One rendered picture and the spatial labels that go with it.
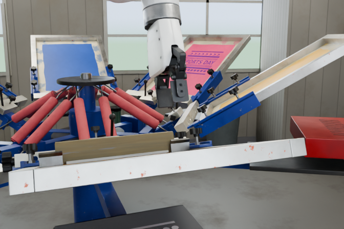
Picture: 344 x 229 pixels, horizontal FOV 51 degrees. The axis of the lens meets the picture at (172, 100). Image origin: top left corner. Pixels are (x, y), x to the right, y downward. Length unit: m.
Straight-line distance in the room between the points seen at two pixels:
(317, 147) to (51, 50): 2.23
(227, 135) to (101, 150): 3.57
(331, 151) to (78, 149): 1.09
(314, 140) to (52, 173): 1.29
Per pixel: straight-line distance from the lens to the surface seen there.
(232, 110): 1.58
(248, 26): 5.14
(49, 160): 1.22
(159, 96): 0.74
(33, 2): 4.97
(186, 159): 0.69
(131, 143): 1.26
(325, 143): 1.74
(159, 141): 1.28
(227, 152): 0.73
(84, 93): 2.00
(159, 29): 0.68
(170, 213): 1.30
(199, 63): 2.75
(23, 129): 1.93
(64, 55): 3.11
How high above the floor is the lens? 1.55
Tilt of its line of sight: 10 degrees down
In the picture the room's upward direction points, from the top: straight up
